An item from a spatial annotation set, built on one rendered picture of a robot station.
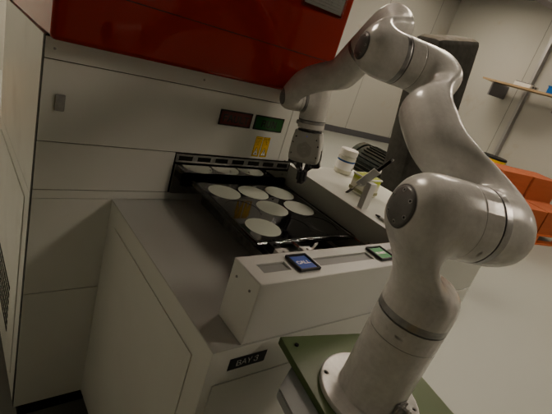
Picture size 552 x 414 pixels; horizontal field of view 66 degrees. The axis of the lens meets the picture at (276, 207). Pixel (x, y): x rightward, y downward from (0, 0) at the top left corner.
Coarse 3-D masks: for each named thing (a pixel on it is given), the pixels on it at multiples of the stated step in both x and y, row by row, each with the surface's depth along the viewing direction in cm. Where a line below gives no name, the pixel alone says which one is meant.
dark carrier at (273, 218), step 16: (208, 192) 123; (240, 192) 131; (224, 208) 116; (240, 208) 120; (256, 208) 124; (240, 224) 110; (288, 224) 119; (304, 224) 123; (320, 224) 127; (256, 240) 104
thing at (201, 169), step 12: (180, 168) 126; (192, 168) 129; (204, 168) 131; (216, 168) 134; (228, 168) 136; (240, 168) 139; (252, 168) 143; (264, 168) 147; (180, 180) 128; (180, 192) 130; (192, 192) 133
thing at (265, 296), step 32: (256, 256) 84; (320, 256) 93; (352, 256) 99; (256, 288) 76; (288, 288) 80; (320, 288) 87; (352, 288) 94; (224, 320) 85; (256, 320) 79; (288, 320) 86; (320, 320) 93
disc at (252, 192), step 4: (240, 188) 134; (244, 188) 135; (248, 188) 136; (252, 188) 138; (256, 188) 139; (244, 192) 132; (248, 192) 133; (252, 192) 134; (256, 192) 135; (260, 192) 136; (264, 192) 138; (252, 196) 131; (256, 196) 132; (260, 196) 133; (264, 196) 134; (268, 196) 135
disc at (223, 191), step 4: (208, 188) 126; (212, 188) 127; (216, 188) 128; (220, 188) 129; (224, 188) 130; (228, 188) 131; (212, 192) 124; (216, 192) 125; (220, 192) 126; (224, 192) 127; (228, 192) 128; (232, 192) 129; (236, 192) 130; (220, 196) 123; (224, 196) 124; (228, 196) 125; (232, 196) 126; (236, 196) 127; (240, 196) 128
